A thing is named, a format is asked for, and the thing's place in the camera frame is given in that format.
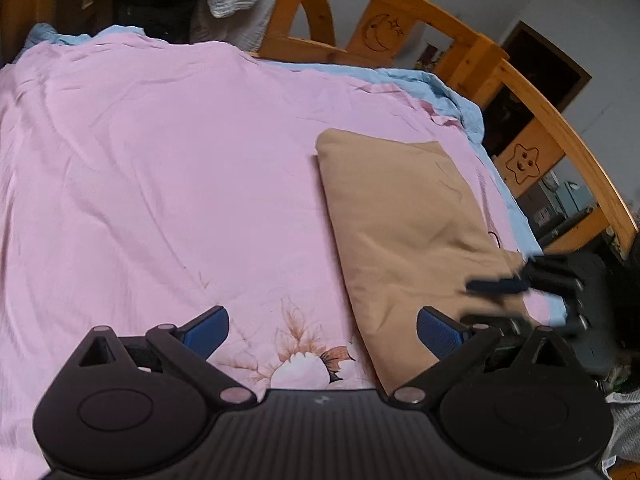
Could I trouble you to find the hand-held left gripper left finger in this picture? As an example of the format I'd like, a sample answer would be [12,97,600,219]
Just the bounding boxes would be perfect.
[75,305,258,406]

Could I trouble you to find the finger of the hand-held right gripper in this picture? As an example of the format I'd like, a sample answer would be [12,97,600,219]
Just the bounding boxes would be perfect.
[461,311,587,338]
[465,254,583,297]

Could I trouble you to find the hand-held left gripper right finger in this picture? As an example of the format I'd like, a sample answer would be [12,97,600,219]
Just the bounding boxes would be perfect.
[391,306,573,406]

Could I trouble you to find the tan pillow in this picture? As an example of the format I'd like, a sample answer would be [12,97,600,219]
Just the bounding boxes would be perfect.
[315,128,543,396]

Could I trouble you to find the grey storage boxes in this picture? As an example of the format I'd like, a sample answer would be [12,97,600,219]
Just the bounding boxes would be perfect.
[532,172,598,228]

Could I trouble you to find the grey white cloth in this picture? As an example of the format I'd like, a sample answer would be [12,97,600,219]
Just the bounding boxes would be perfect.
[601,391,640,472]

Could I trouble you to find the pink floral bedsheet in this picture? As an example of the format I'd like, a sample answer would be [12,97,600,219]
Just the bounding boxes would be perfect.
[0,35,556,396]

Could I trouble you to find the light blue blanket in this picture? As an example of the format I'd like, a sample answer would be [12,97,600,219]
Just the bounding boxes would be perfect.
[24,22,571,328]

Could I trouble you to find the dark cabinet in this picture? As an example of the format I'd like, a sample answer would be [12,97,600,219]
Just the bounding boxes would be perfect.
[482,20,593,158]

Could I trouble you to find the wooden bed frame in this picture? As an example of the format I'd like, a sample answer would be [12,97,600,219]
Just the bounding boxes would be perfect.
[257,0,640,262]

